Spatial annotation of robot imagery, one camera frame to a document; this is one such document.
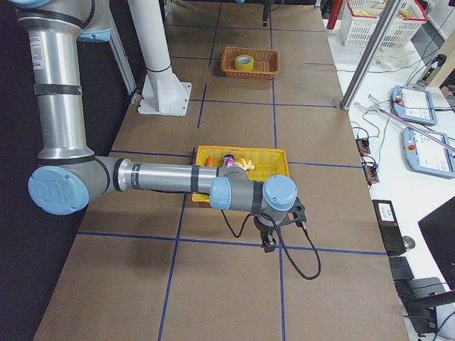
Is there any white plastic crate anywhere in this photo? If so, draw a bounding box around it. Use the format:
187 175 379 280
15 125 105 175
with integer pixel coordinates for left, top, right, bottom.
382 1 427 48
341 1 383 48

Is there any yellow woven tray basket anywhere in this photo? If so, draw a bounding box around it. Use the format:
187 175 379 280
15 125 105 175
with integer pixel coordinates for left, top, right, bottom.
190 146 290 211

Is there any black box device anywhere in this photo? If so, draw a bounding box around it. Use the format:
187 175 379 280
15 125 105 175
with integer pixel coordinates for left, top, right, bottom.
372 200 406 256

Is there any yellow tape roll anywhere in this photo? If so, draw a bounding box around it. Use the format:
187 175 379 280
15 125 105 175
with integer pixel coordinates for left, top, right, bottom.
235 55 255 72

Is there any blue teach pendant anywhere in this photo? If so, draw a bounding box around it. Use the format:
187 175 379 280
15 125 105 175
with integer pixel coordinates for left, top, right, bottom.
391 85 437 126
402 128 454 178

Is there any black monitor corner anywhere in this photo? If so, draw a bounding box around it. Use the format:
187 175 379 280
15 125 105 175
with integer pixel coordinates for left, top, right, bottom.
418 197 455 290

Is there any brown wicker basket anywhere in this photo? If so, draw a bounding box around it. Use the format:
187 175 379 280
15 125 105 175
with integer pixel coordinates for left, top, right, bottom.
220 46 279 80

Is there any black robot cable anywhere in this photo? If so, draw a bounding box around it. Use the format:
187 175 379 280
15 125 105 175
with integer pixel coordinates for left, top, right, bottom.
222 209 322 281

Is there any toy croissant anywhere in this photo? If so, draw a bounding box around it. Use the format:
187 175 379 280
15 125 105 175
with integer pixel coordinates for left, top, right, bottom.
233 158 255 171

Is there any black usb hub far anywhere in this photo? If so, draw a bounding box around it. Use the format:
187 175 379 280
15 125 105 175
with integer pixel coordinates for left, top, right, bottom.
355 138 370 156

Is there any black usb hub near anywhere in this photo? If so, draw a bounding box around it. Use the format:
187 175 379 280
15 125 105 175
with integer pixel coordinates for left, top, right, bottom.
362 161 379 185

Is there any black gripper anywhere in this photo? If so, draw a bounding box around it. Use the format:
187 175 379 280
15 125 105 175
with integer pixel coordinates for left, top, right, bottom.
254 217 277 253

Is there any red cylinder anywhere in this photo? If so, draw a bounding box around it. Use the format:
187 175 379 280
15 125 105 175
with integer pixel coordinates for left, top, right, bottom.
326 0 344 30

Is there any aluminium frame post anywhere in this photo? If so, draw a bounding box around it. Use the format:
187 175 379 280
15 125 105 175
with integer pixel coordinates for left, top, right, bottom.
341 0 402 111

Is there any small purple drink can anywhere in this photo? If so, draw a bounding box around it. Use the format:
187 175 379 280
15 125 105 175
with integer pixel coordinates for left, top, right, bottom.
223 154 235 167

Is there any blue teach pendant near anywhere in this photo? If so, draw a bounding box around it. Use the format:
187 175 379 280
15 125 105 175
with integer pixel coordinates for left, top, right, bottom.
402 128 454 178

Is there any black usb hub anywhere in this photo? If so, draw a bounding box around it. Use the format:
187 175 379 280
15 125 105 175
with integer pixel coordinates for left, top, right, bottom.
355 138 370 156
362 161 379 185

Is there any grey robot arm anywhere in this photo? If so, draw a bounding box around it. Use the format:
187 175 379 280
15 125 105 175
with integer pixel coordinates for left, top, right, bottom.
14 1 306 252

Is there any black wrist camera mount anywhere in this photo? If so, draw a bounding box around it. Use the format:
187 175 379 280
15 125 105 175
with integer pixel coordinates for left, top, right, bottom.
288 197 307 230

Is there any blue teach pendant far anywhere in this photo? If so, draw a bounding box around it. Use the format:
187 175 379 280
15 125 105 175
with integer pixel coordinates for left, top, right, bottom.
391 85 437 126

